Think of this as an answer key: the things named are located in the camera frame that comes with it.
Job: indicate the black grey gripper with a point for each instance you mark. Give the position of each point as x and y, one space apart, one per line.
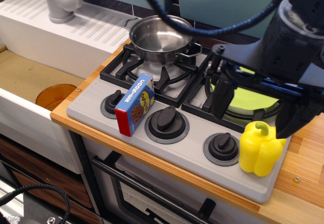
285 63

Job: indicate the yellow toy bell pepper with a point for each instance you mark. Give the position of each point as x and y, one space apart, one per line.
259 148

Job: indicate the lime green plate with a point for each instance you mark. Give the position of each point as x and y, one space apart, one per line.
248 100

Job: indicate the black right stove knob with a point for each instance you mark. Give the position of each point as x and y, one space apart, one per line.
222 149

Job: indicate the black stove knob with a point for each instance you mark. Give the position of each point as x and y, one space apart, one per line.
167 126
109 103
222 149

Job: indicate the grey toy stove top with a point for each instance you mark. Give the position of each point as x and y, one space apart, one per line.
188 153

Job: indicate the black middle stove knob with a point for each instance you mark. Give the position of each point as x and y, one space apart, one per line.
167 126

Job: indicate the stainless steel pot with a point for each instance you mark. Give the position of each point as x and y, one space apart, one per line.
156 42

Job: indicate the black left stove knob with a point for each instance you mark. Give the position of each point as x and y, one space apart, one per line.
109 103

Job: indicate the black right burner grate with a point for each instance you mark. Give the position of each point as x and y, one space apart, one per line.
199 100

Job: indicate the black burner grate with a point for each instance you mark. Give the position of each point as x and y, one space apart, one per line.
172 82
199 100

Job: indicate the black left burner grate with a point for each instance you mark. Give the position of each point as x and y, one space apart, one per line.
172 82

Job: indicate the blue cookie box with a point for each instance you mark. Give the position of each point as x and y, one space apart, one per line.
135 104

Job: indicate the oven door with window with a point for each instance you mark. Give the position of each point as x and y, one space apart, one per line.
130 203

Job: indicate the orange sink drain disc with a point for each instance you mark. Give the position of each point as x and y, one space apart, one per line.
52 96

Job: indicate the grey toy faucet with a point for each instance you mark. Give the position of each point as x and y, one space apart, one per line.
62 11

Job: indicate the white toy sink unit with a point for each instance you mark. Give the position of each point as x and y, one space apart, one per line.
36 54

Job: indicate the wooden drawer front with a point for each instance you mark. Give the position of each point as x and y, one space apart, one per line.
27 167

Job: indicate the black oven door handle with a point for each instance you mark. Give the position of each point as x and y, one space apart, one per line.
108 166

